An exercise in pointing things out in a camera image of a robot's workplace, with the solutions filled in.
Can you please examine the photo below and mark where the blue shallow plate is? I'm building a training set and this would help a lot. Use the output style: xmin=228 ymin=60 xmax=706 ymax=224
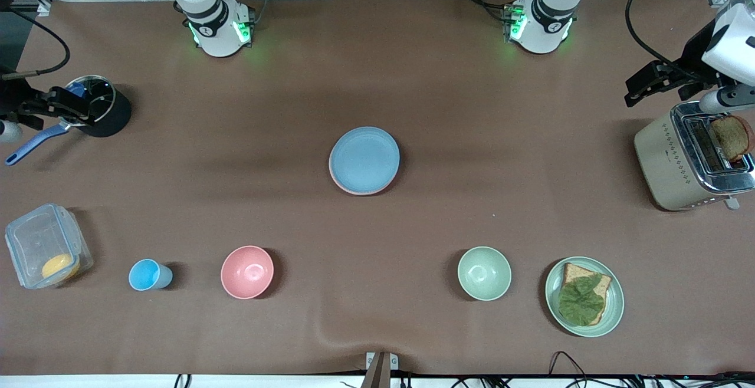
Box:
xmin=329 ymin=127 xmax=401 ymax=194

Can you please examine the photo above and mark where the pink shallow plate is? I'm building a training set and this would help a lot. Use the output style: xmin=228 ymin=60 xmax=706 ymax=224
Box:
xmin=329 ymin=164 xmax=398 ymax=196

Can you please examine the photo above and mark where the glass saucepan lid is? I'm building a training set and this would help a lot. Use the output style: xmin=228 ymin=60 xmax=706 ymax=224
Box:
xmin=64 ymin=75 xmax=116 ymax=126

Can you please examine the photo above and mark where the beige chrome toaster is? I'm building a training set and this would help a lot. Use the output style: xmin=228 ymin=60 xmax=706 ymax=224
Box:
xmin=634 ymin=100 xmax=755 ymax=212

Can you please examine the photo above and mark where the brown toast slice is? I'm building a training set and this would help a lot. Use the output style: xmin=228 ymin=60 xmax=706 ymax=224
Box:
xmin=709 ymin=116 xmax=754 ymax=162

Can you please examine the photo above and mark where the clear plastic food container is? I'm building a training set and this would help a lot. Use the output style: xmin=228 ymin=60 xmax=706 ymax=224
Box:
xmin=5 ymin=203 xmax=94 ymax=290

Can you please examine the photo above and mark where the yellow orange food piece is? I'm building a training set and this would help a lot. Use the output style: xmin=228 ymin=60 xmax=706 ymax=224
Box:
xmin=41 ymin=254 xmax=81 ymax=283

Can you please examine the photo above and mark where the blue plastic cup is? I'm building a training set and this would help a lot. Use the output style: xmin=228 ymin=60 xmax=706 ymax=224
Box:
xmin=129 ymin=259 xmax=173 ymax=291

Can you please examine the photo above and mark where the brown bread slice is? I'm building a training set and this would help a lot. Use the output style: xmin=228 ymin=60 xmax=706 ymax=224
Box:
xmin=559 ymin=263 xmax=612 ymax=326

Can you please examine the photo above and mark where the green plate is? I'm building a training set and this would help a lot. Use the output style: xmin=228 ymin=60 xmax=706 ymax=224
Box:
xmin=545 ymin=257 xmax=625 ymax=338

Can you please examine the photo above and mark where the green lettuce leaf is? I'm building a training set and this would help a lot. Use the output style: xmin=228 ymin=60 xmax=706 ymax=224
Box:
xmin=558 ymin=275 xmax=606 ymax=326

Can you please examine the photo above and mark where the pink deep bowl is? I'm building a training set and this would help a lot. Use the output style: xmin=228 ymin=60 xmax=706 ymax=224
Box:
xmin=221 ymin=245 xmax=275 ymax=300

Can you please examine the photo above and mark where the green deep bowl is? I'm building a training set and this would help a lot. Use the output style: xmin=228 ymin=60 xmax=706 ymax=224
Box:
xmin=458 ymin=246 xmax=512 ymax=301

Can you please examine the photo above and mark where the black saucepan blue handle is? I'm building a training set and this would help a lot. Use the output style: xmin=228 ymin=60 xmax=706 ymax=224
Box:
xmin=5 ymin=75 xmax=133 ymax=166

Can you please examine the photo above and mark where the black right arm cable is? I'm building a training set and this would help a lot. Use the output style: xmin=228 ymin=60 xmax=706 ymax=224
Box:
xmin=0 ymin=9 xmax=71 ymax=79

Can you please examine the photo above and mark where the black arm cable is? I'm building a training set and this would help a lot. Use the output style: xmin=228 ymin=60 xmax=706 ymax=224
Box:
xmin=0 ymin=9 xmax=71 ymax=79
xmin=624 ymin=0 xmax=711 ymax=76

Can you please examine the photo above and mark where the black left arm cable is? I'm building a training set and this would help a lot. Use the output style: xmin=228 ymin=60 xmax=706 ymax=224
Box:
xmin=624 ymin=0 xmax=711 ymax=76

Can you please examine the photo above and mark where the black floor cable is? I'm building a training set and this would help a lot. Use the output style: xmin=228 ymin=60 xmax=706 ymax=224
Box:
xmin=549 ymin=351 xmax=592 ymax=377

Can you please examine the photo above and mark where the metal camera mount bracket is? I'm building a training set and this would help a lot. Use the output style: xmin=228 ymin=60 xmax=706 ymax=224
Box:
xmin=361 ymin=351 xmax=399 ymax=388

